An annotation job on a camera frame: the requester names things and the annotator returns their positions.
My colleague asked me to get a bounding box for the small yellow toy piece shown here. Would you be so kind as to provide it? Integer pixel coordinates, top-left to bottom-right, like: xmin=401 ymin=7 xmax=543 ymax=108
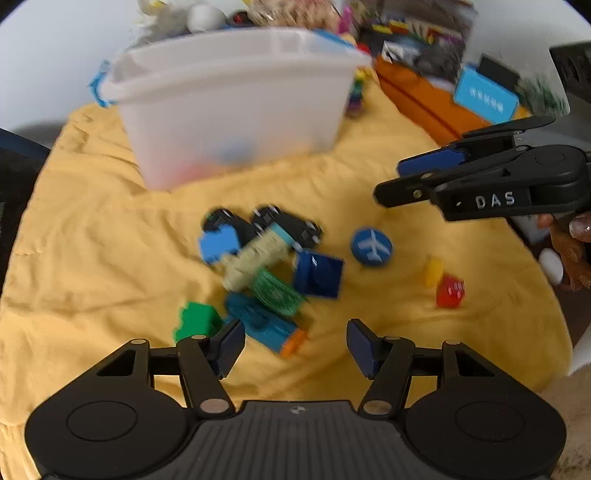
xmin=424 ymin=258 xmax=445 ymax=288

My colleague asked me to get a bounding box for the orange box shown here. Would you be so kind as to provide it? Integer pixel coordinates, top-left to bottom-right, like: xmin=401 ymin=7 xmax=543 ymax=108
xmin=374 ymin=58 xmax=532 ymax=145

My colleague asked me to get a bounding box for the light blue toy brick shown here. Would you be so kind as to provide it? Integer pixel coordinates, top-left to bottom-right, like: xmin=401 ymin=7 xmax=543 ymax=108
xmin=199 ymin=226 xmax=242 ymax=265

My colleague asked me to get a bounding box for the teal toy robot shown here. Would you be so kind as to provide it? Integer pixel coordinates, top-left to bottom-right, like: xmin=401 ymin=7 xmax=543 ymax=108
xmin=225 ymin=293 xmax=308 ymax=359

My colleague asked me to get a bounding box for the green printed toy piece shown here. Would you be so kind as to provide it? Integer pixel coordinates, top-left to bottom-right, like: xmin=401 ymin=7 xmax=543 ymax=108
xmin=252 ymin=268 xmax=308 ymax=317

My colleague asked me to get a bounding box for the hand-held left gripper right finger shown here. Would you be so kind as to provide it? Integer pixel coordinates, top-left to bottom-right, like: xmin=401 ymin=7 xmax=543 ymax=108
xmin=346 ymin=319 xmax=499 ymax=416

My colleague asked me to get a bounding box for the green toy brick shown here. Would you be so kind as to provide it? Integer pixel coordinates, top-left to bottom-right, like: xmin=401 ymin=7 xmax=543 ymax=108
xmin=174 ymin=302 xmax=225 ymax=343

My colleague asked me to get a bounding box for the rainbow stacking ring toy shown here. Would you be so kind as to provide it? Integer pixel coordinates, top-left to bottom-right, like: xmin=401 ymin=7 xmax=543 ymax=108
xmin=347 ymin=67 xmax=371 ymax=117

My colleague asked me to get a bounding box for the clear snack bag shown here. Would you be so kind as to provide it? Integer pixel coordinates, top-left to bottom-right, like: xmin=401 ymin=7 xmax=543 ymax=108
xmin=249 ymin=0 xmax=343 ymax=31

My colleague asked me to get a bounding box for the blue airplane disc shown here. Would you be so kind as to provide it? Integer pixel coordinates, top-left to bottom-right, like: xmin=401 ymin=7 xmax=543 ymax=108
xmin=351 ymin=227 xmax=393 ymax=267

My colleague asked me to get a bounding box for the person's right hand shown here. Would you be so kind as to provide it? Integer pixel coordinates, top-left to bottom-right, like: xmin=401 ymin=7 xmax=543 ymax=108
xmin=538 ymin=213 xmax=591 ymax=291

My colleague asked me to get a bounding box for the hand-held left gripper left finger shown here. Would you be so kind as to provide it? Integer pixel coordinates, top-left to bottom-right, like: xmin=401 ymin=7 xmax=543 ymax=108
xmin=95 ymin=318 xmax=246 ymax=415

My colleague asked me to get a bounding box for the beige toy brick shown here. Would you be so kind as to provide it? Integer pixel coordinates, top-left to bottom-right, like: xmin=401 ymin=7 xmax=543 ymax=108
xmin=222 ymin=228 xmax=293 ymax=291

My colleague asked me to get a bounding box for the white plastic storage bin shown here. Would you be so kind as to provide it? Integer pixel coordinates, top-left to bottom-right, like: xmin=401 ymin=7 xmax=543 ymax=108
xmin=90 ymin=27 xmax=372 ymax=192

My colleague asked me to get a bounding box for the dark blue square toy piece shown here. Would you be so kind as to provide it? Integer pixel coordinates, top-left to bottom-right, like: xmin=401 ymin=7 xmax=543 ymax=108
xmin=293 ymin=249 xmax=345 ymax=299

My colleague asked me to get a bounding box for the white round bowl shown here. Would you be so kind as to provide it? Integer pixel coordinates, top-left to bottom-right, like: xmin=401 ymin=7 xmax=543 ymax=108
xmin=187 ymin=4 xmax=227 ymax=33

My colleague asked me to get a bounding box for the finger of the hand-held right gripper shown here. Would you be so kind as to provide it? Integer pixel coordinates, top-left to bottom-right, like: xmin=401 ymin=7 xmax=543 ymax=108
xmin=373 ymin=148 xmax=536 ymax=208
xmin=398 ymin=116 xmax=556 ymax=177

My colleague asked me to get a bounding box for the yellow cloth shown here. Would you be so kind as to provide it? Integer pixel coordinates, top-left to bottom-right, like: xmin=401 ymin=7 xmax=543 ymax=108
xmin=0 ymin=80 xmax=575 ymax=480

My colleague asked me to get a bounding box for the light blue card box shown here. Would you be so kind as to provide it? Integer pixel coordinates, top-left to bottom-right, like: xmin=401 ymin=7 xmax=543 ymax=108
xmin=452 ymin=65 xmax=519 ymax=123

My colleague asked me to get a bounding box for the black flat panel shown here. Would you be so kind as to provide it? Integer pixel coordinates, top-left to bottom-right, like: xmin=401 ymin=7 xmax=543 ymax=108
xmin=549 ymin=41 xmax=591 ymax=100

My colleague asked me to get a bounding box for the red toy piece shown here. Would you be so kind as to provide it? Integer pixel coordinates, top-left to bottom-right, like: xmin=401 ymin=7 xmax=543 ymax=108
xmin=436 ymin=274 xmax=465 ymax=308

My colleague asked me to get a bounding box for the white plastic bag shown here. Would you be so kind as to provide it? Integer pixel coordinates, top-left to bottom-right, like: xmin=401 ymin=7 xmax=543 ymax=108
xmin=137 ymin=0 xmax=191 ymax=38

